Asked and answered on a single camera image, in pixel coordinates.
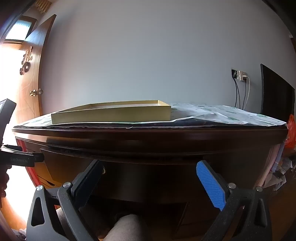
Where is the orange plastic bag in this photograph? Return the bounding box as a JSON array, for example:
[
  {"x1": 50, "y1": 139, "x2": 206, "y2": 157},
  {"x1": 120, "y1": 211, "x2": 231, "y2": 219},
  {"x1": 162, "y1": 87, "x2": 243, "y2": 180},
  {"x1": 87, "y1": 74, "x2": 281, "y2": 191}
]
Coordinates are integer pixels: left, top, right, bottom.
[{"x1": 286, "y1": 114, "x2": 296, "y2": 149}]

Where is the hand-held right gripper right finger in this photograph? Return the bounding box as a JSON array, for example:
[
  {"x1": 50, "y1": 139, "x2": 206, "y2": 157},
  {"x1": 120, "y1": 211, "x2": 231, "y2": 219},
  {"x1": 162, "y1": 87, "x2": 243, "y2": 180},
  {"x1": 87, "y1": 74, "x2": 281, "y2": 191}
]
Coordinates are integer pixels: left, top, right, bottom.
[{"x1": 196, "y1": 160, "x2": 272, "y2": 241}]

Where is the shallow cardboard tray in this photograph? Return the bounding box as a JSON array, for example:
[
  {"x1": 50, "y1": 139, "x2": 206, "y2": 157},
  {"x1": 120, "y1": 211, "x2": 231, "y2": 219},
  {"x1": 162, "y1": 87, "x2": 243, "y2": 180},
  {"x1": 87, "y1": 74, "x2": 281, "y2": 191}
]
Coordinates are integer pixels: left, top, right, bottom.
[{"x1": 51, "y1": 100, "x2": 171, "y2": 124}]

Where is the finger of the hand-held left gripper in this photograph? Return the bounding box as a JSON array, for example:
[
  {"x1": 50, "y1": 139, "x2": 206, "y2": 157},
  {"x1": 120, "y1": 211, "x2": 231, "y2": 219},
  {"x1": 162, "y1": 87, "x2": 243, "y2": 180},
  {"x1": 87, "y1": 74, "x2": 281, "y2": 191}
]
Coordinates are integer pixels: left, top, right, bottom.
[{"x1": 0, "y1": 145, "x2": 44, "y2": 166}]

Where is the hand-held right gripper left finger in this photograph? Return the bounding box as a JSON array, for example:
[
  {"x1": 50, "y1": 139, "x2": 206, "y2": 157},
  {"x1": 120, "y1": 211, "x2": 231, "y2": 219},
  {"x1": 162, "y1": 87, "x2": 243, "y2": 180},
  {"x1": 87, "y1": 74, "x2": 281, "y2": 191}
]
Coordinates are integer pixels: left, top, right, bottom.
[{"x1": 26, "y1": 159, "x2": 104, "y2": 241}]

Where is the golden door ornament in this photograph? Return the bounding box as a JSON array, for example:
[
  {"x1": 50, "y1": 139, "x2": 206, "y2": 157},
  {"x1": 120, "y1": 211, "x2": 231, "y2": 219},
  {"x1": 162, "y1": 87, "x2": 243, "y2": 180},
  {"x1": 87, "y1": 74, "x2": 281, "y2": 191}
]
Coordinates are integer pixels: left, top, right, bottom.
[{"x1": 20, "y1": 46, "x2": 33, "y2": 75}]

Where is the yellow curtain valance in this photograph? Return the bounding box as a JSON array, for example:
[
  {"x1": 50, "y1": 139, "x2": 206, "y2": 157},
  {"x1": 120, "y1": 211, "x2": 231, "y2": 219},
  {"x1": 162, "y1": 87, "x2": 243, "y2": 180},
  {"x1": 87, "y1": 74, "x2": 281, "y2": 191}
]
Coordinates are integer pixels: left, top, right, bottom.
[{"x1": 35, "y1": 0, "x2": 50, "y2": 14}]

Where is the black monitor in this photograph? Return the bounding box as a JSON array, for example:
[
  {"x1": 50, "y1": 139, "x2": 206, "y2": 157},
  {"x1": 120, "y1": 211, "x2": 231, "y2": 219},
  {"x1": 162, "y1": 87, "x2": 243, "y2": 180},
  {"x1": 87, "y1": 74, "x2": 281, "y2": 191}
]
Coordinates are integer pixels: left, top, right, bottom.
[{"x1": 260, "y1": 64, "x2": 296, "y2": 116}]

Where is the dark wooden desk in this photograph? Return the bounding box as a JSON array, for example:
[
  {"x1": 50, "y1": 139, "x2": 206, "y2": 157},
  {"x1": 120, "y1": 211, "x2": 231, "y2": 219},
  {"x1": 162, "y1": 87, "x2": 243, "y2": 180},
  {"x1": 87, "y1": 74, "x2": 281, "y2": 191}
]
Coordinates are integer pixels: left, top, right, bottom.
[{"x1": 11, "y1": 123, "x2": 288, "y2": 241}]

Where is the brown wooden door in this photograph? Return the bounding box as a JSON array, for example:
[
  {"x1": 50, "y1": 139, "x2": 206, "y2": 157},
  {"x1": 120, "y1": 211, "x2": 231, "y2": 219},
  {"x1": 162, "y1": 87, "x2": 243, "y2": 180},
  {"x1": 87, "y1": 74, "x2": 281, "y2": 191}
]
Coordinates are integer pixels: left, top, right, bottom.
[{"x1": 16, "y1": 14, "x2": 57, "y2": 123}]

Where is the cloud print tablecloth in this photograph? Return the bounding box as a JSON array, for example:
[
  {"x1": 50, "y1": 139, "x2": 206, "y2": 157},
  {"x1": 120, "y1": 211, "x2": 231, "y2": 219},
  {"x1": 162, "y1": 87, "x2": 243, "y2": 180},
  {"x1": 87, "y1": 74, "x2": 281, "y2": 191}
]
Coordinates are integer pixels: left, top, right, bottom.
[{"x1": 14, "y1": 103, "x2": 287, "y2": 129}]

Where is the person's grey trouser leg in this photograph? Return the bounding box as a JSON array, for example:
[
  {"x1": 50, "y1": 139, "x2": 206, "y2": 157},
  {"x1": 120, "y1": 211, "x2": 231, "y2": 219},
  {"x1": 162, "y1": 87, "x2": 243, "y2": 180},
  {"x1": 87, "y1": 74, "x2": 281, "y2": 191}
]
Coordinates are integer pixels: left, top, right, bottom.
[{"x1": 102, "y1": 214, "x2": 148, "y2": 241}]

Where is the person's left hand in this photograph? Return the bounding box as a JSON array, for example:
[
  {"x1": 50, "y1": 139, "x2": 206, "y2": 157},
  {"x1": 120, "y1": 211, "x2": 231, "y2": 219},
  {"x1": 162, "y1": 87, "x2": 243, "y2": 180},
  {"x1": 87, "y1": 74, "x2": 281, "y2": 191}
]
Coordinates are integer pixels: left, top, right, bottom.
[{"x1": 0, "y1": 166, "x2": 10, "y2": 197}]

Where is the transom window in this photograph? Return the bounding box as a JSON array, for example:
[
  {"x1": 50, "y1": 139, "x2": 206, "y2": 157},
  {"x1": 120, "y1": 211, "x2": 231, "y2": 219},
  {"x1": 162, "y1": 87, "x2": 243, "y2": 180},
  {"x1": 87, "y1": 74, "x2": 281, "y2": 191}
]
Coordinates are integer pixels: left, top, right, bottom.
[{"x1": 5, "y1": 20, "x2": 37, "y2": 42}]

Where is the white cable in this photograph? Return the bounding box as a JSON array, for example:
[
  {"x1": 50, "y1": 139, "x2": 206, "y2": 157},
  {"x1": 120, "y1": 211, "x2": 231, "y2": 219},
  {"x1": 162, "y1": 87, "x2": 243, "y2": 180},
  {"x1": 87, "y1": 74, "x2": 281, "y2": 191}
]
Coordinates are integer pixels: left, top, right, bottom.
[{"x1": 244, "y1": 76, "x2": 251, "y2": 110}]

